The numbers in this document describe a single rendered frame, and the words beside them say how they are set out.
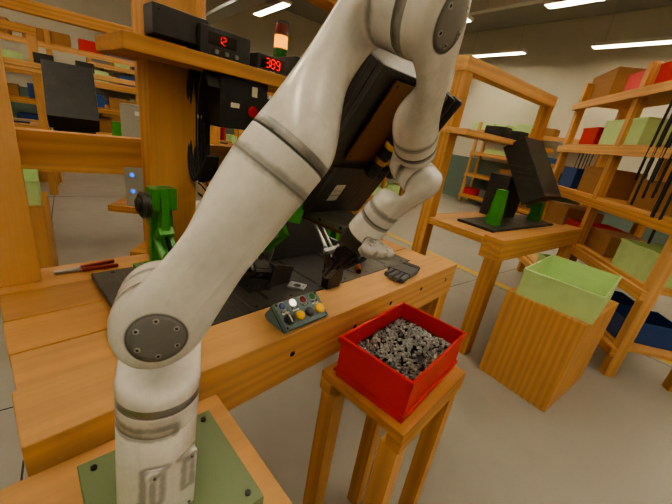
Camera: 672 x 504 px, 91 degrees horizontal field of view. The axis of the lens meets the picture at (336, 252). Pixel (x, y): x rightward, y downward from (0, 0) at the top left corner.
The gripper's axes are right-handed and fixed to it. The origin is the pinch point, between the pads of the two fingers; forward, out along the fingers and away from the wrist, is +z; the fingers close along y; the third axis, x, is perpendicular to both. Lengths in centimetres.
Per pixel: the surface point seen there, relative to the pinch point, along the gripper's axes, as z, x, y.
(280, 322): 16.5, 4.4, 6.3
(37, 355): 35, 0, 52
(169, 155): 19, -58, 28
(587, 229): -17, -64, -329
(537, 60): -161, -605, -807
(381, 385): 7.7, 26.5, -9.8
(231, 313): 25.8, -3.9, 14.2
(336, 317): 16.5, 3.4, -12.5
